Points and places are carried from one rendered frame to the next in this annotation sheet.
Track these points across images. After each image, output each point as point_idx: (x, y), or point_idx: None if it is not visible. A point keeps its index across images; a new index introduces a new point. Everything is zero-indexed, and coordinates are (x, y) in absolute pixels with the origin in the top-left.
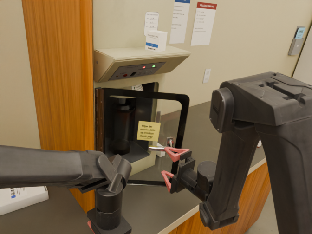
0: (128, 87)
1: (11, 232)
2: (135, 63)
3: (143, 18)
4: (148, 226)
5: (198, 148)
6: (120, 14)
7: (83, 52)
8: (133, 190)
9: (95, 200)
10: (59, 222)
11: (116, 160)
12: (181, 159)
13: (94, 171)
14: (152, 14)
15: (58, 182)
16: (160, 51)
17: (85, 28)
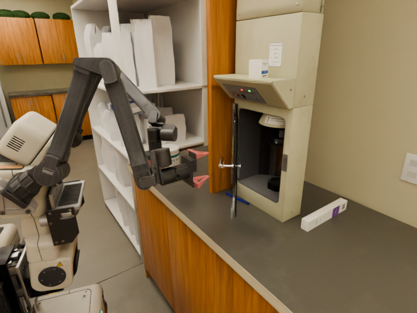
0: (265, 115)
1: (198, 172)
2: (229, 82)
3: (267, 49)
4: (197, 215)
5: (350, 270)
6: (251, 47)
7: (207, 70)
8: (236, 209)
9: (223, 193)
10: (203, 183)
11: (169, 125)
12: (188, 155)
13: (147, 113)
14: (275, 45)
15: (138, 107)
16: (252, 77)
17: (208, 56)
